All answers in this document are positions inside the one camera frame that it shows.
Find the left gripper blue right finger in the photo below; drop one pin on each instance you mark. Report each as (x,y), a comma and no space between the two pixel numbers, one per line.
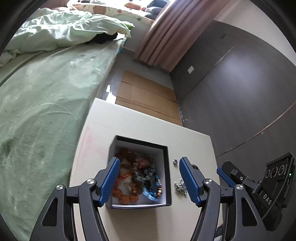
(208,195)

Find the silver chain jewelry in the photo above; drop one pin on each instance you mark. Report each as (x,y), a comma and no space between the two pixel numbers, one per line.
(180,187)

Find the black jewelry box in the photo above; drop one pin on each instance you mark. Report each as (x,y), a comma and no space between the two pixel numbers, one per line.
(144,178)

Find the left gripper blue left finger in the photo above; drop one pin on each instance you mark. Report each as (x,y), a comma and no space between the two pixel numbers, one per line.
(56,220)

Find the white foam table board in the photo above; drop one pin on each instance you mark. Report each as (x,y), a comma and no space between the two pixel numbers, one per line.
(109,127)

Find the black garment on bed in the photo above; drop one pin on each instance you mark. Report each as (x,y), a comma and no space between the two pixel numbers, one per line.
(102,38)

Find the patterned pillow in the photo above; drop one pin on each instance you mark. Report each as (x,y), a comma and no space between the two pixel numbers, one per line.
(114,12)

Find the flattened cardboard sheets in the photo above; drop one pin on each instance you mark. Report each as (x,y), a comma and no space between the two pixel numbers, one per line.
(146,96)

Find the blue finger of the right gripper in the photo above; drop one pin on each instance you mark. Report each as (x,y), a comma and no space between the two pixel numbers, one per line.
(225,177)

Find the white wall switch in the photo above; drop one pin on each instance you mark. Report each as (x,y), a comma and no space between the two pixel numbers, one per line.
(190,70)

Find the black camera box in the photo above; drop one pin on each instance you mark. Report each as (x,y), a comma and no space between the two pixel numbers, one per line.
(276,172)

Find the green bed sheet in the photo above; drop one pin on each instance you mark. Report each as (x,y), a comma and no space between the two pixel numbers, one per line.
(45,98)

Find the pink curtain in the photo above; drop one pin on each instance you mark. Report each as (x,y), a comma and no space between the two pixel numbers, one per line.
(175,30)

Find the light green duvet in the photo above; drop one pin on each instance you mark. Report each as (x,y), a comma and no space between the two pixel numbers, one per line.
(47,30)

